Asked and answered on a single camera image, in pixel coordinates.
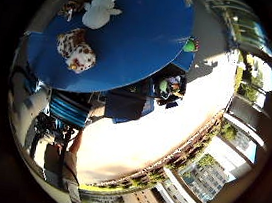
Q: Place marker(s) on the glass sliding door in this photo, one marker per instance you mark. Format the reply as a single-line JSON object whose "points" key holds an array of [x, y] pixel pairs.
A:
{"points": [[243, 28]]}

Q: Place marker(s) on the person in teal shirt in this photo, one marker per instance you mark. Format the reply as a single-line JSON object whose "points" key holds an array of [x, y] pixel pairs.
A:
{"points": [[70, 166]]}

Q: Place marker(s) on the plain white plush toy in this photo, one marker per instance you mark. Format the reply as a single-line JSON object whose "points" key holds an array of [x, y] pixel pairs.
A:
{"points": [[97, 14]]}

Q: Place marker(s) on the brown spotted white plush toy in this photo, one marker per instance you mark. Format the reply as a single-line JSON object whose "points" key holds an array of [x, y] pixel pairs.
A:
{"points": [[77, 51]]}

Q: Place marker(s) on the green plush toy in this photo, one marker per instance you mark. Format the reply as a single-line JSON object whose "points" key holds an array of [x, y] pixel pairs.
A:
{"points": [[189, 46]]}

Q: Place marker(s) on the blue striped frame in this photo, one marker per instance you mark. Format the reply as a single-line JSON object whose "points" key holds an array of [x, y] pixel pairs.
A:
{"points": [[69, 111]]}

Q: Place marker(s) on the dark bin of toys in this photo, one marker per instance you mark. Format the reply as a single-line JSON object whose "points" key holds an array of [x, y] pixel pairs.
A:
{"points": [[170, 86]]}

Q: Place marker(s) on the grey apartment building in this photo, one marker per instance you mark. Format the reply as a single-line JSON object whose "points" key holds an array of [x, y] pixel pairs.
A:
{"points": [[206, 178]]}

